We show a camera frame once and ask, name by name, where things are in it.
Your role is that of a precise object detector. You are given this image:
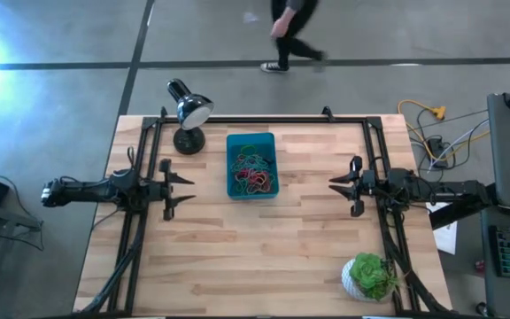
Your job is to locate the person's hand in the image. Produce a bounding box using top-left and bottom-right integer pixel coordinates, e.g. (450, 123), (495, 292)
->
(269, 17), (290, 40)

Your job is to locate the person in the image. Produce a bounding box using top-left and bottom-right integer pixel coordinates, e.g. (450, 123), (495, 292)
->
(259, 0), (328, 74)

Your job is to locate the black power adapter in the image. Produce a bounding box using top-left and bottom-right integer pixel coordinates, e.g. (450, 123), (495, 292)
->
(427, 136), (449, 169)

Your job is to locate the teal rubber band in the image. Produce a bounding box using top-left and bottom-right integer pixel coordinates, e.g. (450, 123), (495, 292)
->
(230, 157), (256, 176)

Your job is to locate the white cable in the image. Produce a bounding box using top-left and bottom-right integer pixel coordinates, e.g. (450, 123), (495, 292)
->
(429, 118), (490, 172)

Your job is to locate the dark grey side desk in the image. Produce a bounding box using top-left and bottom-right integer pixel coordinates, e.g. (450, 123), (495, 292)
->
(479, 204), (510, 319)

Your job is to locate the succulent in white patterned pot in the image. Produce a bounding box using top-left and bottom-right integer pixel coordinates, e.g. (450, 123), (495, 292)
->
(341, 252), (402, 303)

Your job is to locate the yellow cable with plug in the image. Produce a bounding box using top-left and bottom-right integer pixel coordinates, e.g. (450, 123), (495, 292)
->
(397, 99), (491, 163)

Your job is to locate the black floor cable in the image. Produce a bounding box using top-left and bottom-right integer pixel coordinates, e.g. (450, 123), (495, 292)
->
(413, 108), (489, 174)

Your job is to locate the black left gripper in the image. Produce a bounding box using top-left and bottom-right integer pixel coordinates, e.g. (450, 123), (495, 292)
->
(143, 158), (197, 222)

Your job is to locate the teal plastic bin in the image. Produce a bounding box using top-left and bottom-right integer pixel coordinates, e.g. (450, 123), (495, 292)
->
(225, 131), (281, 200)

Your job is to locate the black and white sneaker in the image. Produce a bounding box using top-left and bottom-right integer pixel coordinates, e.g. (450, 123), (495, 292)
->
(259, 61), (290, 74)

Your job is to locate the dark grey stand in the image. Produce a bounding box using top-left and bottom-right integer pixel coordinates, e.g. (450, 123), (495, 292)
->
(0, 198), (44, 234)

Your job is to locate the red rubber band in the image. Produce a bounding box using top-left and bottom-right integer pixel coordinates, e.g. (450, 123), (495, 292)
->
(236, 167), (272, 187)

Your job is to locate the white paper sheet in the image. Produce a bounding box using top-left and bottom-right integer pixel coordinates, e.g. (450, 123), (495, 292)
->
(423, 199), (459, 256)

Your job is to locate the black desk lamp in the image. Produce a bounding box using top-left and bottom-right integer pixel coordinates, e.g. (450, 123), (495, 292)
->
(166, 78), (215, 156)

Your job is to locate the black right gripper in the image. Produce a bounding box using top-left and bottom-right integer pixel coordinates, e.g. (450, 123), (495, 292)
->
(328, 155), (389, 218)

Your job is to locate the black desk beam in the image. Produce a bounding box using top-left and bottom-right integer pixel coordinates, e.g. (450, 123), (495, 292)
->
(429, 201), (498, 231)

